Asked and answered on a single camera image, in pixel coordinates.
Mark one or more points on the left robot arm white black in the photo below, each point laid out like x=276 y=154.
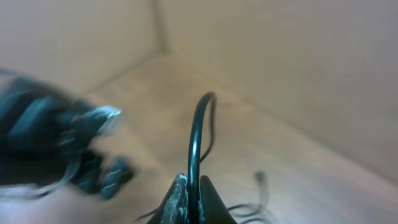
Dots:
x=45 y=141

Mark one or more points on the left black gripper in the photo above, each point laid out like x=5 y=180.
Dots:
x=84 y=171

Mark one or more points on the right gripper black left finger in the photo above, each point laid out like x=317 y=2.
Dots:
x=173 y=208

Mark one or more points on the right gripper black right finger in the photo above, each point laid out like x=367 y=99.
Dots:
x=214 y=210

